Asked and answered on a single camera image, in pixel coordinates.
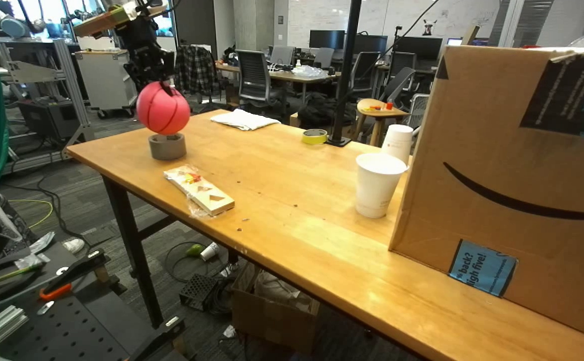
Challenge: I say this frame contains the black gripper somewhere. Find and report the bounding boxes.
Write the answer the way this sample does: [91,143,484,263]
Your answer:
[120,14,177,96]

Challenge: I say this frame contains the pink basketball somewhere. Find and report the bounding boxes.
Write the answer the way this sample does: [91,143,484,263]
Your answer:
[134,80,194,139]

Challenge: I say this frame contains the yellow-green tape roll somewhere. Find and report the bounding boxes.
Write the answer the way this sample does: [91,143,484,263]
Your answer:
[302,127,331,149]

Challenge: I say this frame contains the white paper cup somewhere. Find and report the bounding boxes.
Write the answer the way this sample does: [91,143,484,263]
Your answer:
[379,123,418,167]
[353,151,410,220]

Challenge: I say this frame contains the white wheeled cabinet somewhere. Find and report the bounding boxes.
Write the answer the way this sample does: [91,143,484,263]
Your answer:
[76,48,138,121]

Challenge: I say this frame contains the black office chair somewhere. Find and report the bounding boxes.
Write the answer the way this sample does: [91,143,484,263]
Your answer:
[238,48,274,105]

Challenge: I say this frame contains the white paper sheet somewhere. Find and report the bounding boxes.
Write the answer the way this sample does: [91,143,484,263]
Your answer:
[210,109,281,133]

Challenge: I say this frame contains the wooden triangle puzzle board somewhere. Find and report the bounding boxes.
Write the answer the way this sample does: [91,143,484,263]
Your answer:
[164,163,238,216]

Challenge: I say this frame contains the clear plastic wrap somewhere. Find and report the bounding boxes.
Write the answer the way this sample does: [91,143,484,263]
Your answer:
[187,199,219,220]

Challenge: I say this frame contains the black metal table leg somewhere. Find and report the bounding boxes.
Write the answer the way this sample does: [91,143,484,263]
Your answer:
[99,177,187,340]

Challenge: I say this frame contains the black vertical pole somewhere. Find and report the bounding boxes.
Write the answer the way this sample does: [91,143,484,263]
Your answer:
[329,0,364,149]

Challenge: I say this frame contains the round wooden side table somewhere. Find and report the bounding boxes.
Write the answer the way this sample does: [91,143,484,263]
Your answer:
[355,96,410,149]

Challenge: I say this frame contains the open cardboard box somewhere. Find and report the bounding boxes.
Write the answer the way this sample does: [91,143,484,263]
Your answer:
[230,277,324,358]

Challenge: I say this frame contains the black perforated metal plate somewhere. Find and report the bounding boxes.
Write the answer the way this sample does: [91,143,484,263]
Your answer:
[0,293,136,361]

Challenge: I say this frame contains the aluminium extrusion bar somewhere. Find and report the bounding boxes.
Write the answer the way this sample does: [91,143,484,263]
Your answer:
[0,305,30,351]

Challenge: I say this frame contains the large cardboard shipping box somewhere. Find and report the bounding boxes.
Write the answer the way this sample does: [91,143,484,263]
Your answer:
[388,43,584,338]

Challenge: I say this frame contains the grey duct tape roll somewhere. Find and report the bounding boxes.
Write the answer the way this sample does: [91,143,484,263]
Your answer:
[147,133,190,163]

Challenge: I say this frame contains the grey metal shelf frame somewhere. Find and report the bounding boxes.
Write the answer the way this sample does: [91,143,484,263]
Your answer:
[0,36,94,147]

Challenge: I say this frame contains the orange handled tool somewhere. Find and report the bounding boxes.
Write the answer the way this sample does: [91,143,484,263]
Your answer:
[37,283,76,305]

